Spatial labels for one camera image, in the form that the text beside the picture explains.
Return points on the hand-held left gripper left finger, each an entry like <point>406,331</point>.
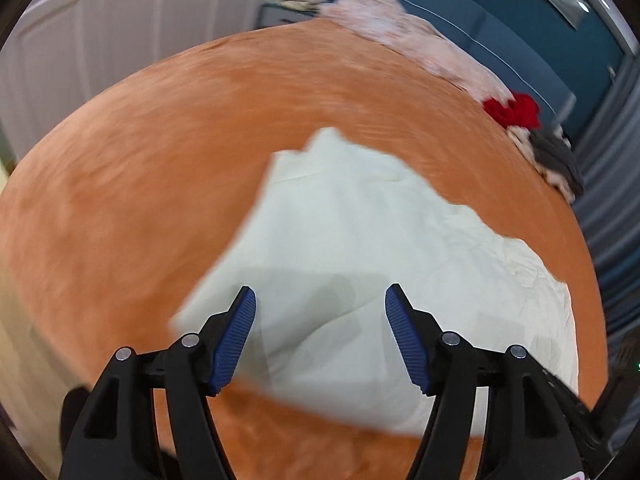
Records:
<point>235,335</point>

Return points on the grey curtain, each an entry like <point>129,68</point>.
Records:
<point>615,210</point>

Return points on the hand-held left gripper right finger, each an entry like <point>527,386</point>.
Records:
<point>405,340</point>

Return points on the cream fluffy garment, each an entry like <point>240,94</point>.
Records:
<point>522,142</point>

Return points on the red garment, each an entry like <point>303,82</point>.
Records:
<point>515,110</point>

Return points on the white quilted jacket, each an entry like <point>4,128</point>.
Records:
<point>350,230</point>

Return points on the grey nightstand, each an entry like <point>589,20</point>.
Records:
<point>280,15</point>

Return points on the orange plush blanket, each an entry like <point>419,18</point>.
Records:
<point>150,185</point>

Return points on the blue bed headboard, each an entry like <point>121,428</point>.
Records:
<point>475,25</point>

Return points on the white wardrobe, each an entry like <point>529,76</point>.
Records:
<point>100,35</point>

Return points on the pink floral quilt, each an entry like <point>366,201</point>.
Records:
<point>400,25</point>

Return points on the grey garment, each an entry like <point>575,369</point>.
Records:
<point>557,157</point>

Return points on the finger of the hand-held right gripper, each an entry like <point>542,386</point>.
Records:
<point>585,435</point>

